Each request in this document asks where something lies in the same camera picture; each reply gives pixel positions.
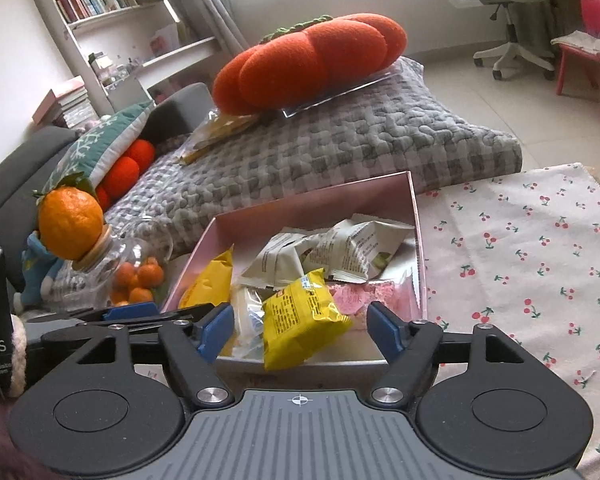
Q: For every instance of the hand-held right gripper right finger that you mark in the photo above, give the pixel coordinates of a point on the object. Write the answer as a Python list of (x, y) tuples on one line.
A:
[(385, 330)]

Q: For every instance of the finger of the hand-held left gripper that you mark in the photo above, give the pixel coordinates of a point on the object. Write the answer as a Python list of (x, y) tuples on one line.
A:
[(130, 311), (70, 335)]

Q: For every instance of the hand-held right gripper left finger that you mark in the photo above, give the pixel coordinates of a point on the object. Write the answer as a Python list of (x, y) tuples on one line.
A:
[(215, 332)]

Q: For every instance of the pink snack packet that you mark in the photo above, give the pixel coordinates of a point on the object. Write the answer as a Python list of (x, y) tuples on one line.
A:
[(365, 300)]

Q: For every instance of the long clear biscuit packet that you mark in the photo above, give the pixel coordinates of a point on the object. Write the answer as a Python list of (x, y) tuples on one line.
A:
[(250, 320)]

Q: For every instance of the small yellow snack packet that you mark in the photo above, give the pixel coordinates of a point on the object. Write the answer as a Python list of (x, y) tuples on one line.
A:
[(205, 280)]

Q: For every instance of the white nut snack packet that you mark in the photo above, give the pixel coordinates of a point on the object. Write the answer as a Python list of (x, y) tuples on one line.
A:
[(352, 255), (275, 265)]

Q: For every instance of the large yellow snack packet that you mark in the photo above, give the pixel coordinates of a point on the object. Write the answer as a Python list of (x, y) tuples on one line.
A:
[(300, 320)]

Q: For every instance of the pink cardboard box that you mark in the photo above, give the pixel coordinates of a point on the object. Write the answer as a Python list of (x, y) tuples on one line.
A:
[(240, 225)]

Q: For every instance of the clear bag of yellow snacks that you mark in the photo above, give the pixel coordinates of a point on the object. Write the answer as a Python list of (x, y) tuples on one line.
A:
[(215, 132)]

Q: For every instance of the cluster of small mandarins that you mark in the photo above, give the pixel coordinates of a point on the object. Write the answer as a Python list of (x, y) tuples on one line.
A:
[(147, 275)]

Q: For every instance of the blue monkey plush toy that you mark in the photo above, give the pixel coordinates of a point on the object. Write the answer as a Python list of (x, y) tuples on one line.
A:
[(32, 265)]

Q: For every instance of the wooden jar lid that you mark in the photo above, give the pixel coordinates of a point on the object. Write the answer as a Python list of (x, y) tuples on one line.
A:
[(97, 255)]

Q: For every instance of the round glass jar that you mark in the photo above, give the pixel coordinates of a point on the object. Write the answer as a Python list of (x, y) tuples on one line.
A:
[(135, 245)]

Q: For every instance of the large orange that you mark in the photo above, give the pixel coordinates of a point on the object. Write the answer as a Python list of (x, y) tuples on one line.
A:
[(70, 222)]

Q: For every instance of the cherry print tablecloth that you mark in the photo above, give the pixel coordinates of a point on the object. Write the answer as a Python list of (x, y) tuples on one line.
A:
[(505, 270)]

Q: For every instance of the grey sofa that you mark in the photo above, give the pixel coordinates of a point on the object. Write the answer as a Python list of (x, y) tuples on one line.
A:
[(20, 170)]

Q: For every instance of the small red-orange cushion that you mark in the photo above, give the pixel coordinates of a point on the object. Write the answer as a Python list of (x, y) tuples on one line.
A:
[(135, 160)]

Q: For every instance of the green leaf-print pillow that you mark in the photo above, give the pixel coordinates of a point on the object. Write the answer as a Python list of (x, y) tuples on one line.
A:
[(100, 150)]

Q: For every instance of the grey checked quilted blanket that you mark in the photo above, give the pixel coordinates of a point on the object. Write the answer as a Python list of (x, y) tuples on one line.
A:
[(330, 150)]

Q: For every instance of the stack of flat books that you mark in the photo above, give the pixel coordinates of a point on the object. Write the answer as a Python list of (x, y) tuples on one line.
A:
[(65, 102)]

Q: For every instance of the cluster of small bottles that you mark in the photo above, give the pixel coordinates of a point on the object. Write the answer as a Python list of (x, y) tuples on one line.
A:
[(110, 67)]

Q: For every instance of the white bookshelf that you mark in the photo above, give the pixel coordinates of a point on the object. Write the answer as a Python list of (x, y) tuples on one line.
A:
[(80, 35)]

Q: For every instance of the orange pumpkin cushion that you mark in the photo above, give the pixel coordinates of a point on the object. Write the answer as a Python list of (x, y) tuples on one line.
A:
[(305, 60)]

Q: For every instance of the grey curtain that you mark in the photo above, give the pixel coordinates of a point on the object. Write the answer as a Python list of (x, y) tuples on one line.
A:
[(200, 0)]

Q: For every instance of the patterned seat pad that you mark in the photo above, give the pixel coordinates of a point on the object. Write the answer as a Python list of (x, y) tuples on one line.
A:
[(585, 40)]

